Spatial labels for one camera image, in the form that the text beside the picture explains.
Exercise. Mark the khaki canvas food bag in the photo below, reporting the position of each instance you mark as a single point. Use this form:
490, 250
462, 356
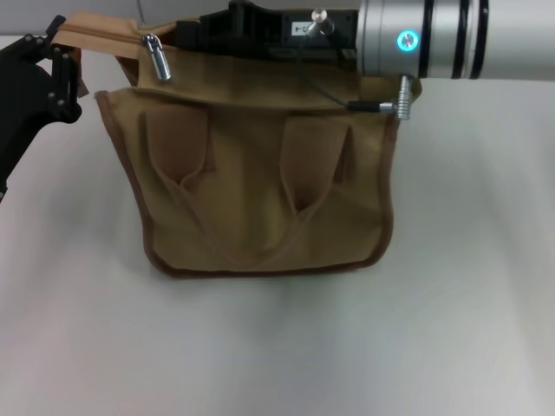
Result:
260, 186

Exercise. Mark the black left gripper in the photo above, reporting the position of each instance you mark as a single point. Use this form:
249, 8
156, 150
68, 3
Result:
26, 95

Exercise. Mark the silver metal zipper pull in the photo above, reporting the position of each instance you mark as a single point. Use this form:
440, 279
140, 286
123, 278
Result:
159, 65

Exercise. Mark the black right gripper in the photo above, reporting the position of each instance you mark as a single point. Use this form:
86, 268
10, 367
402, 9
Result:
260, 34

